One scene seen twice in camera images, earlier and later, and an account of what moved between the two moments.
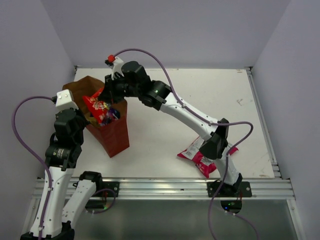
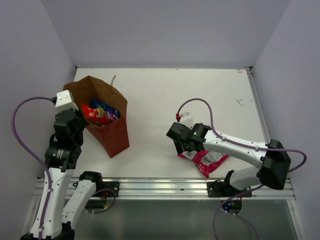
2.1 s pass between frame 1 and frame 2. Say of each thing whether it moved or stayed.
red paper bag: stayed
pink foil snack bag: stayed
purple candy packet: stayed
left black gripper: stayed
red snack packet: moved
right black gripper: moved
